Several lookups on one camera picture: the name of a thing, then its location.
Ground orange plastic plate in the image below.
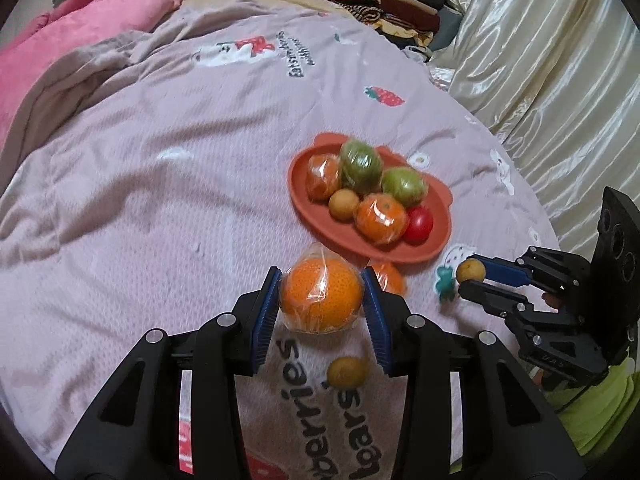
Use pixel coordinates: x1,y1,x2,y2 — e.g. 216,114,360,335
288,133,454,264

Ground large green fruit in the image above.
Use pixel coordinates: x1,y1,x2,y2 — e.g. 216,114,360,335
338,138,384,196

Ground orange front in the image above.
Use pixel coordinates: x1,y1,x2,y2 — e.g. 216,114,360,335
279,243,364,335

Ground green sleeve forearm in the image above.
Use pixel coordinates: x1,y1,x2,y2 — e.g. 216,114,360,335
544,358,639,463

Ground person right hand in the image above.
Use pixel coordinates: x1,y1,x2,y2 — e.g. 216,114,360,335
541,292,562,310

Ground small green fruit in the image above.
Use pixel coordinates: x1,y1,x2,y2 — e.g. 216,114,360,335
381,166,428,208

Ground large orange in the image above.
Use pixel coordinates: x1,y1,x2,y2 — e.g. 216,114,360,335
354,193,408,245

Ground yellow longan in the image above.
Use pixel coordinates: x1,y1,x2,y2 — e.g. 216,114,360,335
329,188,360,222
456,258,486,283

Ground cream satin curtain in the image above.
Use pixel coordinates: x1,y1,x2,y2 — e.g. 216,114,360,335
431,0,639,257

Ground pink fleece blanket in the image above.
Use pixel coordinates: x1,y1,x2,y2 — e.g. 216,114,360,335
1,0,182,142

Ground small orange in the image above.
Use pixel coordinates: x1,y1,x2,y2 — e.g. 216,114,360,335
305,154,342,202

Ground red tomato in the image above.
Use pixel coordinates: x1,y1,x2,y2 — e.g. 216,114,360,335
404,206,434,245

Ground brown longan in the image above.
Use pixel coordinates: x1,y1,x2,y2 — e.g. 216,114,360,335
326,356,369,391

